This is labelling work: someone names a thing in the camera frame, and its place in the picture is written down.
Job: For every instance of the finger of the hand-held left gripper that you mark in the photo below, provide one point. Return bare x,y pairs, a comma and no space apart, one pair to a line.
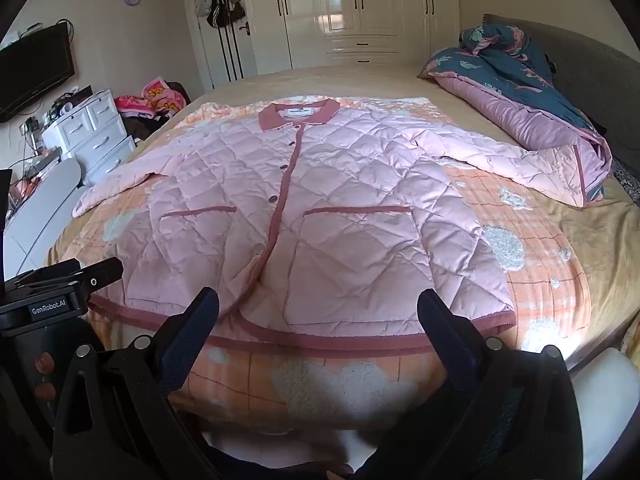
102,272

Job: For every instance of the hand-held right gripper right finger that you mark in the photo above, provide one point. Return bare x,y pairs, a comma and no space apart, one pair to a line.
450,342

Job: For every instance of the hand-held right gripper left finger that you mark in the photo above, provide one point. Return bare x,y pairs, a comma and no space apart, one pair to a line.
187,342

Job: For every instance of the pink quilted jacket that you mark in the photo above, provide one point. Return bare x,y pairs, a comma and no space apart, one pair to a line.
325,200

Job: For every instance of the dark clothes pile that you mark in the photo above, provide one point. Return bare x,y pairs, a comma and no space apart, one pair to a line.
142,122

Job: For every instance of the person's left hand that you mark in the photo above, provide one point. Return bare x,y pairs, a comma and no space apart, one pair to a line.
46,362

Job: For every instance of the white oval panel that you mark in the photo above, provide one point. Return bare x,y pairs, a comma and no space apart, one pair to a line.
30,240
55,180

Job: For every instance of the orange plaid blanket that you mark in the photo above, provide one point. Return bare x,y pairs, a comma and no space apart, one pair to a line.
310,390

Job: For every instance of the white drawer chest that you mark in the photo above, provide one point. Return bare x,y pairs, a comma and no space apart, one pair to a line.
95,135

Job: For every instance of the pink printed blanket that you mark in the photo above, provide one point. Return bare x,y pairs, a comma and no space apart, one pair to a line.
160,92

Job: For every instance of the black television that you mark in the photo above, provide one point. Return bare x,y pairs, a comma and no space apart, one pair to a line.
30,80

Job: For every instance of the dark patterned cloth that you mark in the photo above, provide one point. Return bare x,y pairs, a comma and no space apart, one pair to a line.
627,175

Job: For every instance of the white door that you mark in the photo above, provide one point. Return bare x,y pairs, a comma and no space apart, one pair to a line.
245,60

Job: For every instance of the blue floral quilt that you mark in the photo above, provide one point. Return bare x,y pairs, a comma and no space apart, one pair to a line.
505,75

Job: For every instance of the bed with beige sheet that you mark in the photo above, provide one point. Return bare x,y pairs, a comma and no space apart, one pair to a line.
350,80

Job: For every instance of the black hanging bag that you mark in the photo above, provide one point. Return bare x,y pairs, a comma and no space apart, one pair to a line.
235,7
216,12

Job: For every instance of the white hanging bag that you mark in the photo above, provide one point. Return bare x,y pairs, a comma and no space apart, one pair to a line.
202,5

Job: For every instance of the grey upholstered headboard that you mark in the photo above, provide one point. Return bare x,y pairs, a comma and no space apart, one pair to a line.
590,55

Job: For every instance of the white glossy wardrobe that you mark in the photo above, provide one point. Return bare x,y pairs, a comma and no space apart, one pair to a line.
350,0

